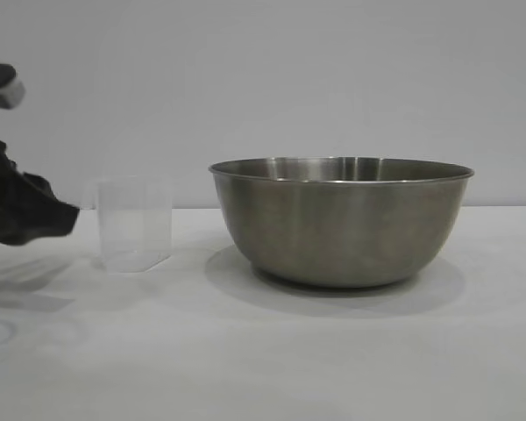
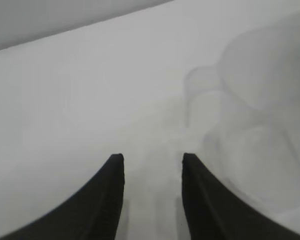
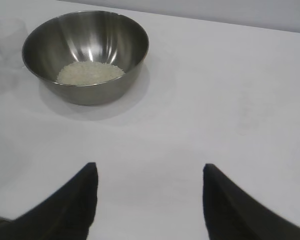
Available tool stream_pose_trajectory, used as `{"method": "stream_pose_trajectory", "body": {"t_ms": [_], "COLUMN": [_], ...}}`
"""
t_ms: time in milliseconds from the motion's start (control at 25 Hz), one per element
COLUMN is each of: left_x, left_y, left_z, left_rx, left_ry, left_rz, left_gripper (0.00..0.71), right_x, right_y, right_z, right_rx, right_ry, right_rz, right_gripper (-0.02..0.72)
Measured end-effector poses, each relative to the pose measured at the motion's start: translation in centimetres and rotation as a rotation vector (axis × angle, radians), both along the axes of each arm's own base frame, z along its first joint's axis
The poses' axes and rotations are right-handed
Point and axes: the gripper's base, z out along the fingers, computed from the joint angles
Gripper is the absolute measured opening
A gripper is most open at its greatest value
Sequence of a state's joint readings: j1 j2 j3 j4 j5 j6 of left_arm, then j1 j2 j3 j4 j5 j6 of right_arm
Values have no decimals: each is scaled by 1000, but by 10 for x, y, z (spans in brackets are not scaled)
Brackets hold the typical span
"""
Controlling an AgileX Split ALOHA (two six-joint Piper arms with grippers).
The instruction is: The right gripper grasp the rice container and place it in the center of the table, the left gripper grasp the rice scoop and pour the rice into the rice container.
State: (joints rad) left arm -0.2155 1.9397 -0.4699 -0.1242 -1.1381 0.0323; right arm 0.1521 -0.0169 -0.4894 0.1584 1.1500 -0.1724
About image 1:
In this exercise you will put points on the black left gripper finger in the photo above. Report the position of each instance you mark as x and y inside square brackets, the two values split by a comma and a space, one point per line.
[39, 230]
[48, 199]

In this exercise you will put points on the clear plastic measuring cup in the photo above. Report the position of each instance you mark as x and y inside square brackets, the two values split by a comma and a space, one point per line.
[133, 223]

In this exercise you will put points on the stainless steel mixing bowl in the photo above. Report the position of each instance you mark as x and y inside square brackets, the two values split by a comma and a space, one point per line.
[342, 228]

